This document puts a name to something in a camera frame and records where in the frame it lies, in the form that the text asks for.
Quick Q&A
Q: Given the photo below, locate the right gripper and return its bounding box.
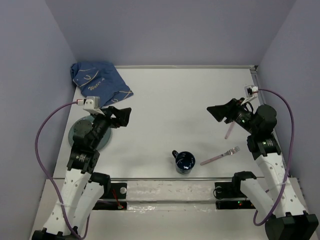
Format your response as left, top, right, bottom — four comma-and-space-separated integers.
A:
206, 97, 258, 135

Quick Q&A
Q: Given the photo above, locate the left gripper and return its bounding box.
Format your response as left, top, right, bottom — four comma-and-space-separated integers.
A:
91, 105, 132, 148

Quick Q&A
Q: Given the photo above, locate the spoon with pink handle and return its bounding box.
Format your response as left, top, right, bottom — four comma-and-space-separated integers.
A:
224, 121, 235, 139

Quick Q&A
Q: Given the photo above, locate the teal plate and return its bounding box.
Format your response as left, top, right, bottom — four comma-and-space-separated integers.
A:
68, 115, 112, 151

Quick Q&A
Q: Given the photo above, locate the fork with pink handle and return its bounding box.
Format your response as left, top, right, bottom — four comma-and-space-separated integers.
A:
200, 146, 240, 166

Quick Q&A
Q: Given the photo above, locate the blue cloth placemat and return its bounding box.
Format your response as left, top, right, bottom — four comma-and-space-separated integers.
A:
70, 61, 134, 107

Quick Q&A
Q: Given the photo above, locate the dark blue mug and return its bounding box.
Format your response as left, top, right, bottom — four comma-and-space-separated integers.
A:
172, 150, 196, 175

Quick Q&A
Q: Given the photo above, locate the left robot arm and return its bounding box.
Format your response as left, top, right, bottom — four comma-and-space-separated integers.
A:
32, 106, 132, 240

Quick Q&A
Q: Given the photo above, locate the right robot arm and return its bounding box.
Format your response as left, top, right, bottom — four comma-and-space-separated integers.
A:
207, 98, 319, 240

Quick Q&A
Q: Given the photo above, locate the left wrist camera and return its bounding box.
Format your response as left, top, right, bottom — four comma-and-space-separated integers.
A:
76, 96, 100, 113

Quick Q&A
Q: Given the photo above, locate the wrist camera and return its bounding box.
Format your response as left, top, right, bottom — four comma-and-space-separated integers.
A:
244, 85, 259, 102
76, 96, 100, 113

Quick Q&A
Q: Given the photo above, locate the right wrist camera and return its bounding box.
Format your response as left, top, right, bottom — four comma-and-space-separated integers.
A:
244, 85, 259, 102

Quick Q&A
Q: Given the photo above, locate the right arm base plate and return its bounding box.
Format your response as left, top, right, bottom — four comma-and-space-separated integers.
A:
212, 181, 255, 210

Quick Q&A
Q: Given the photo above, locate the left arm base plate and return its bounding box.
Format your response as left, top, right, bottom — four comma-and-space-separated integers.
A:
93, 181, 128, 211

